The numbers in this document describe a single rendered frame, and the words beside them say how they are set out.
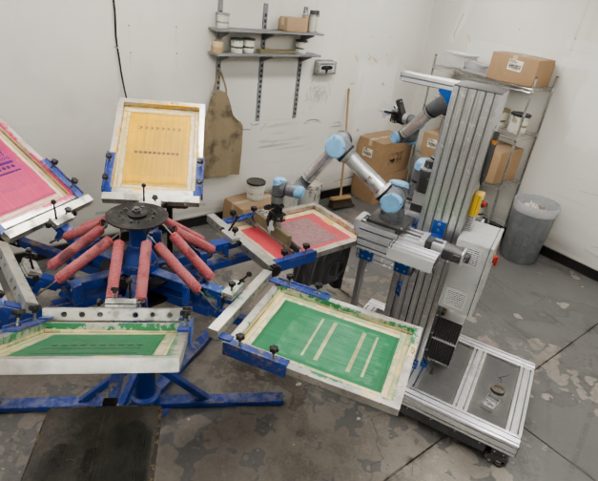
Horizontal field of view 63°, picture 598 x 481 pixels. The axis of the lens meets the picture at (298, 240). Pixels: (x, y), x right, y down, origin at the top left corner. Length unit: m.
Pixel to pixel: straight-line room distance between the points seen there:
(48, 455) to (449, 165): 2.28
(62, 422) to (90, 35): 3.08
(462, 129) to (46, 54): 3.02
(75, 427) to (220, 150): 3.51
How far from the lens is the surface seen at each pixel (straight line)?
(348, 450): 3.18
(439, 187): 2.91
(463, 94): 2.78
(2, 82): 4.28
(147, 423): 1.98
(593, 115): 5.75
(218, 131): 4.96
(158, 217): 2.52
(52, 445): 1.98
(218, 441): 3.13
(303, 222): 3.36
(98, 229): 2.56
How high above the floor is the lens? 2.43
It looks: 28 degrees down
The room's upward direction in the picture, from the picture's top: 7 degrees clockwise
